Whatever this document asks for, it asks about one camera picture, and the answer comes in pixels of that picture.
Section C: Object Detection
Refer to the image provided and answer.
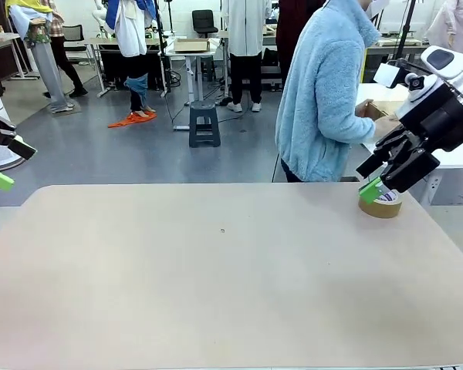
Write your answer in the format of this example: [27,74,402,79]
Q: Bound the person in dark maroon clothes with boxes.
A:
[275,0,326,90]

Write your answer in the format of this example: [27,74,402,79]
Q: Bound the person in white lab coat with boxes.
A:
[220,0,273,113]

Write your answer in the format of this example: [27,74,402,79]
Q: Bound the person's right hand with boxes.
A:
[373,115,401,135]

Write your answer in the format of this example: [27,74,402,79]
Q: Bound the yellow framed work table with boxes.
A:
[364,36,430,84]

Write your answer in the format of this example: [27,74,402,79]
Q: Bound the orange cloth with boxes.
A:
[107,111,157,129]

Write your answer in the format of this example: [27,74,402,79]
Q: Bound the person in plaid shirt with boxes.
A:
[48,0,89,98]

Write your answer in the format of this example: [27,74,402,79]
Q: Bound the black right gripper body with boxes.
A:
[399,86,463,153]

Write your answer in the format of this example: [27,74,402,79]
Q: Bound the white metal leg table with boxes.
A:
[86,36,167,98]

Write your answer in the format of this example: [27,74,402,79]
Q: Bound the white standing desk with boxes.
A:
[164,36,232,132]

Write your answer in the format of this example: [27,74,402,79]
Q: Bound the white round-based floor unit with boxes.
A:
[0,57,24,172]

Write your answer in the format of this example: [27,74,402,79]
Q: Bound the brown packing tape roll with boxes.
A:
[357,190,404,219]

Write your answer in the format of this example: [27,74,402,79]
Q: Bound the black light stand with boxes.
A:
[396,0,418,59]

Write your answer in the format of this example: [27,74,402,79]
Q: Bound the wooden top table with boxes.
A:
[0,32,42,82]

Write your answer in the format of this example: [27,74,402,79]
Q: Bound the person in blue fleece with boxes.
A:
[272,0,402,184]

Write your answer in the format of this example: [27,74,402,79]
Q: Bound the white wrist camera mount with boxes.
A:
[373,58,440,119]

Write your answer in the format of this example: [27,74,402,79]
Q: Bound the dark grey plastic step stool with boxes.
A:
[188,100,221,149]

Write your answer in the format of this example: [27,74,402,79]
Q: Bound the large brown cardboard box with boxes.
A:
[362,99,401,121]

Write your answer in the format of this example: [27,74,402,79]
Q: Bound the black mesh chair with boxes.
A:
[63,25,86,65]

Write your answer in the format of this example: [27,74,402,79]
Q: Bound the person's right forearm blue sleeve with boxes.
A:
[323,111,378,144]

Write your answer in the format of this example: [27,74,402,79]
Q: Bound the white side table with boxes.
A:
[357,82,463,205]

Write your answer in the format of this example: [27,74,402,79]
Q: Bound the black office chair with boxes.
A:
[191,9,220,39]

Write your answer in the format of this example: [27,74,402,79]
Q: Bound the black tripod stand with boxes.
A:
[153,0,171,97]

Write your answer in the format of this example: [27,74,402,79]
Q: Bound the shallow cardboard box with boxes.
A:
[173,37,211,53]

